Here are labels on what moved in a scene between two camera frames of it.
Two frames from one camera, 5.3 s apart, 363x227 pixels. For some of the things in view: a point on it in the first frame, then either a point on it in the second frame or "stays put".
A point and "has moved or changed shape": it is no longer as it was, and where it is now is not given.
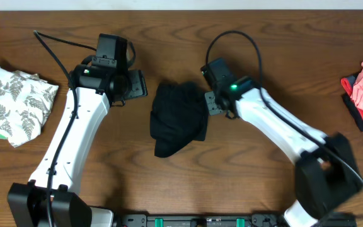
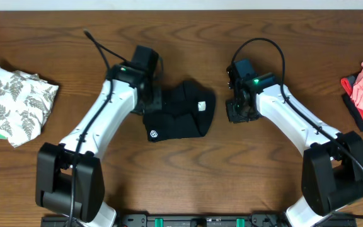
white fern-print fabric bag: [14, 105] stays put
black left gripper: [138, 87] -> [157, 101]
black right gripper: [213, 109] -> [234, 116]
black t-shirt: [179, 114] has moved or changed shape
